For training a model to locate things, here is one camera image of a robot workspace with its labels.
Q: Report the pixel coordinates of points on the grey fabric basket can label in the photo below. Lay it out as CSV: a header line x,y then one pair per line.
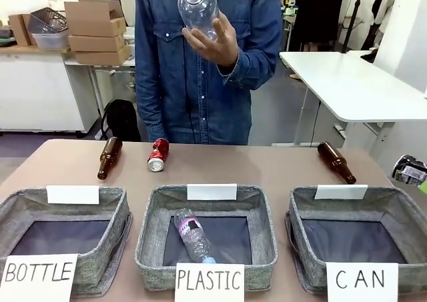
x,y
300,235

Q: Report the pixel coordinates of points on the black crushed can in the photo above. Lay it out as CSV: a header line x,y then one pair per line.
x,y
408,170

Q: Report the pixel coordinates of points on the translucent plastic bin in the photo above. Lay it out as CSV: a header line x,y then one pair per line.
x,y
51,40

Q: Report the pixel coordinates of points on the clear plastic bottle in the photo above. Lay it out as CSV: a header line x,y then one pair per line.
x,y
197,8

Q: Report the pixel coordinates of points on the blank white card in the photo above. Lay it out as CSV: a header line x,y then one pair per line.
x,y
212,192
72,194
340,192

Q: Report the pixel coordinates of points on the black tripod pole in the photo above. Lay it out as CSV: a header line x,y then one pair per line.
x,y
352,18

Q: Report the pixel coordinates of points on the flat cardboard box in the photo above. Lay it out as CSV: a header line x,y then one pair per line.
x,y
96,42
101,55

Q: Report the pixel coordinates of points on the black backpack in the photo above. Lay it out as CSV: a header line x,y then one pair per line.
x,y
121,122

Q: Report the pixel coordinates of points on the crushed red can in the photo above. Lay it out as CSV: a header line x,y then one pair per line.
x,y
158,153

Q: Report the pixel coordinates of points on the white paper sign PLASTIC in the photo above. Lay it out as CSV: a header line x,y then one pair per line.
x,y
209,282

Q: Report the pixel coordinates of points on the white paper sign BOTTLE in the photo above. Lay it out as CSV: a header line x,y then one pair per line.
x,y
36,278

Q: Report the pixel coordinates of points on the brown glass bottle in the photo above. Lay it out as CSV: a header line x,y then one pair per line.
x,y
109,157
335,160

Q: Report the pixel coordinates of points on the background person in black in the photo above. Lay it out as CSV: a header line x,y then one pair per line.
x,y
317,15

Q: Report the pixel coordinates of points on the grey fabric basket bottle label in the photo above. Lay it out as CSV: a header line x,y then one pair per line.
x,y
100,258

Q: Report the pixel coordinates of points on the person in denim shirt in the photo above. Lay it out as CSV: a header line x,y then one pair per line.
x,y
187,92

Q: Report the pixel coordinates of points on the person's left hand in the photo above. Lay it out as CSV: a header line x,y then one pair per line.
x,y
217,50

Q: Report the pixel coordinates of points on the small cardboard box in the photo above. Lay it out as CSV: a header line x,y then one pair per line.
x,y
19,28

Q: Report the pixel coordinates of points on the plastic bottle purple label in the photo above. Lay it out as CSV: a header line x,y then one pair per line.
x,y
193,233

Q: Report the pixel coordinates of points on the grey fabric basket plastic label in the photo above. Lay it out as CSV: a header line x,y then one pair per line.
x,y
151,235

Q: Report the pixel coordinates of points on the white desk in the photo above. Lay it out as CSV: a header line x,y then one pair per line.
x,y
343,82

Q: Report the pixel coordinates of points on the grey plastic mesh basket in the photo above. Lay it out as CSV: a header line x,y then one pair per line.
x,y
46,20

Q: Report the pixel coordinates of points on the white paper sign CAN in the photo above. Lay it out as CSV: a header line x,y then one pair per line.
x,y
362,282

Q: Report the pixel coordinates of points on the white cabinet wooden top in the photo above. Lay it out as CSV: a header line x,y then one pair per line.
x,y
36,88

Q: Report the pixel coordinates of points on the person's right forearm denim sleeve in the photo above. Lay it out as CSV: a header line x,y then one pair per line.
x,y
148,108

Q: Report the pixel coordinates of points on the person's left forearm denim sleeve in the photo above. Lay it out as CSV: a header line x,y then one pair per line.
x,y
257,72

